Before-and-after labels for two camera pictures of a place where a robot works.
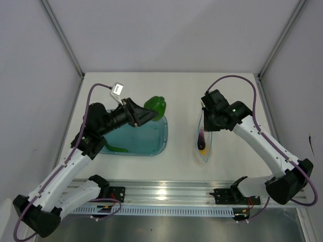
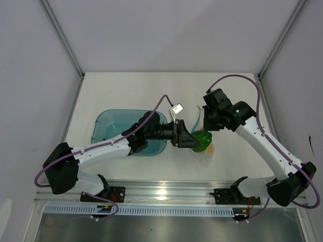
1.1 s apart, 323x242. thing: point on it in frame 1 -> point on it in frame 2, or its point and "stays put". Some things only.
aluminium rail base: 179,193 stays put
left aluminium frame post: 57,26 stays put
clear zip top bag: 204,138 -> 199,125
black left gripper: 133,112 -> 181,138
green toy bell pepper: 156,103 -> 204,137
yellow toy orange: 202,152 -> 210,149
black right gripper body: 210,122 stays put
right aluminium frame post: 292,21 stays put
